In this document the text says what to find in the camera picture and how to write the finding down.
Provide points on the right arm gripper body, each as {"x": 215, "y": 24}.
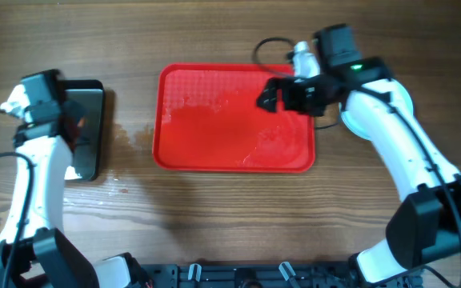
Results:
{"x": 306, "y": 97}

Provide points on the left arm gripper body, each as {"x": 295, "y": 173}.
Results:
{"x": 73, "y": 125}

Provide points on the orange green scrubbing sponge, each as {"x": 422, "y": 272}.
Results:
{"x": 80, "y": 123}

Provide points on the white plate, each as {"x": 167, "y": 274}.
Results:
{"x": 354, "y": 124}

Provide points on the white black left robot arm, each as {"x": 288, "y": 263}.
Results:
{"x": 34, "y": 252}

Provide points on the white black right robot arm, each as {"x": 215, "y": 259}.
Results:
{"x": 427, "y": 225}

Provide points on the black rectangular water tray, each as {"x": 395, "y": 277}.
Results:
{"x": 90, "y": 94}

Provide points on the red plastic serving tray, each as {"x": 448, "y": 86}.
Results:
{"x": 207, "y": 120}

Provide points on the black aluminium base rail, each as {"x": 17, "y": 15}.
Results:
{"x": 316, "y": 275}

